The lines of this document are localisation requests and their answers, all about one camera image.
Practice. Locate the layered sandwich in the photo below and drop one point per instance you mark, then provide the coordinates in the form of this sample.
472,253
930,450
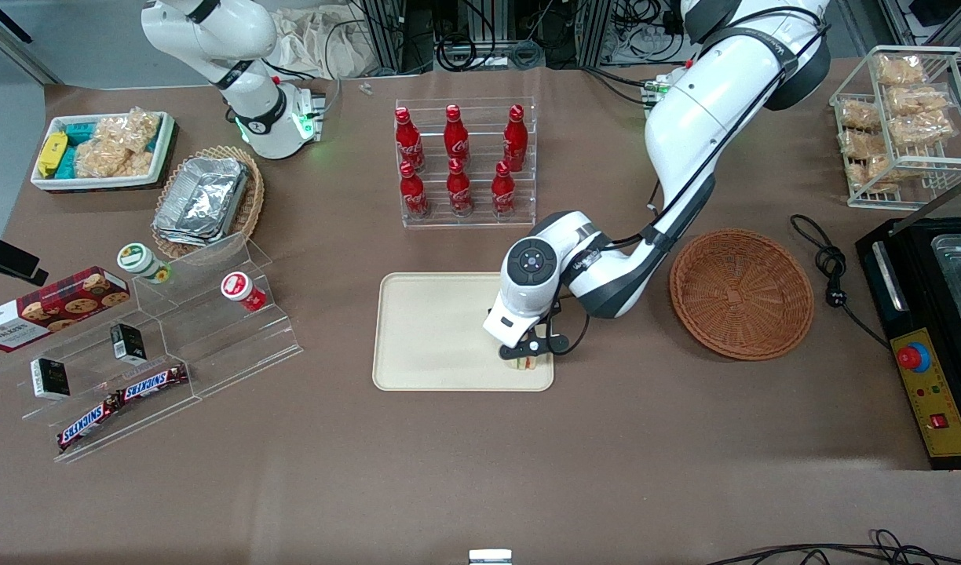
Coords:
528,363

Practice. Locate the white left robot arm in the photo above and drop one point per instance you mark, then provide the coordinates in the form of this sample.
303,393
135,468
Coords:
708,118

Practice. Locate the cream plastic tray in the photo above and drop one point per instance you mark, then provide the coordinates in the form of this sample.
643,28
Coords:
433,337

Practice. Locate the aluminium foil tray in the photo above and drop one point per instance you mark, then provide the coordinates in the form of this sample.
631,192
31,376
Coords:
206,196
166,233

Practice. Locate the brown round wicker basket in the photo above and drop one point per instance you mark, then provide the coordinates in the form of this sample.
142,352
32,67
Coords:
739,294

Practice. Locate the light wicker basket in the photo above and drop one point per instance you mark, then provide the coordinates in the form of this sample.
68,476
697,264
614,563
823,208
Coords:
253,196

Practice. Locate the red tartan Walkers cookie box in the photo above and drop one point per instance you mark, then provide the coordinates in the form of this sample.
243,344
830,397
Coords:
56,310

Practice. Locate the teal snack packet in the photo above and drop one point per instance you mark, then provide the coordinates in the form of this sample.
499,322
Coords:
67,162
80,132

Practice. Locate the yellow snack packet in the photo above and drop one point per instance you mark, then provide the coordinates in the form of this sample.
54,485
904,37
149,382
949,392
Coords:
52,153

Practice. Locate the black box white text label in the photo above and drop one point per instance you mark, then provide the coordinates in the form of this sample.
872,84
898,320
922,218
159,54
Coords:
50,379

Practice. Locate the green sunflower lidded cup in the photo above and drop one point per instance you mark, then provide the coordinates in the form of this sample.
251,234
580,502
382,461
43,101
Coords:
139,260

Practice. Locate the clear acrylic bottle rack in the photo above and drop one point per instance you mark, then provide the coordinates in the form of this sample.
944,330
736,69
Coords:
480,220

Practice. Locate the black box with barcode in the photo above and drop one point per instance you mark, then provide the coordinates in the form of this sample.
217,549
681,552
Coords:
127,343

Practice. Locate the bagged rice cracker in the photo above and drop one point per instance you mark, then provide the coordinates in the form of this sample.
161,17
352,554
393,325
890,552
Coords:
115,145

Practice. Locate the red cola bottle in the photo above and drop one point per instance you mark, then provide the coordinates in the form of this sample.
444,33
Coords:
516,141
459,190
414,192
456,137
503,192
410,141

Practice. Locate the Snickers chocolate bar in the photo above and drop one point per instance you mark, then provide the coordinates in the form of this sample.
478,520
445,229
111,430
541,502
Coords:
155,383
88,421

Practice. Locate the white rectangular bin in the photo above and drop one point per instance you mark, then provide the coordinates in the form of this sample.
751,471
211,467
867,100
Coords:
162,145

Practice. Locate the clear acrylic tiered shelf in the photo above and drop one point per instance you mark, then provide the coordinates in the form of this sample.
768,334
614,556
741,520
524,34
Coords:
206,345

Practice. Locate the red lidded cup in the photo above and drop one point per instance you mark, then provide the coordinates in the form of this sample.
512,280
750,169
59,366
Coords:
239,289

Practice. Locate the aluminium equipment rack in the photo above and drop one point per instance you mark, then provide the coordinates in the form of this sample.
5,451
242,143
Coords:
488,31

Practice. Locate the white crumpled cloth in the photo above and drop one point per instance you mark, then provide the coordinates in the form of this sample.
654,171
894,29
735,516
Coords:
323,43

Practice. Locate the red emergency stop button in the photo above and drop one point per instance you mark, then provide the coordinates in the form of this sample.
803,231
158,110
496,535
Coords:
913,357

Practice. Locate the bagged fried snack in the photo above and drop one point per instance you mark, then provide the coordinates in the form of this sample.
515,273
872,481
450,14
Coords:
920,100
924,131
900,69
860,115
859,143

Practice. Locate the black appliance yellow panel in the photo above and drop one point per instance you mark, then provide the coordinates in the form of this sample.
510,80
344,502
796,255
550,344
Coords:
951,369

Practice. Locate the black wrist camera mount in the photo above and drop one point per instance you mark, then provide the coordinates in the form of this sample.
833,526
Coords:
555,343

